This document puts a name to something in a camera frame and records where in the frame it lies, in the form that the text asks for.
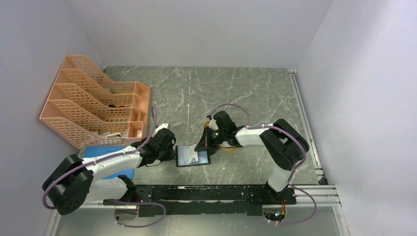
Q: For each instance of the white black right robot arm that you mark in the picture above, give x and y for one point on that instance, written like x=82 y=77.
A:
x=285 y=145

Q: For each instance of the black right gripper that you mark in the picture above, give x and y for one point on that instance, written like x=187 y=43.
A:
x=205 y=143

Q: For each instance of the orange oval tray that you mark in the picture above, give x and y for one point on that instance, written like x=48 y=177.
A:
x=228 y=149

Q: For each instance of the white VIP card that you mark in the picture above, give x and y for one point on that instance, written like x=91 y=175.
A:
x=184 y=156
x=194 y=159

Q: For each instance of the black leather card holder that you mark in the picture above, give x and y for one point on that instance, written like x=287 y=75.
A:
x=204 y=157

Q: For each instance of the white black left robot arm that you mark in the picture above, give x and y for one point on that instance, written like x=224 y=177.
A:
x=82 y=180

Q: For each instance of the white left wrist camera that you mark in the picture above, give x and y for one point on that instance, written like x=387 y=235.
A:
x=162 y=126

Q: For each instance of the orange mesh file organizer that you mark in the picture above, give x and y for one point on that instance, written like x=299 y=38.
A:
x=87 y=108

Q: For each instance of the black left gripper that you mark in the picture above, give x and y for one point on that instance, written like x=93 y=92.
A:
x=170 y=155

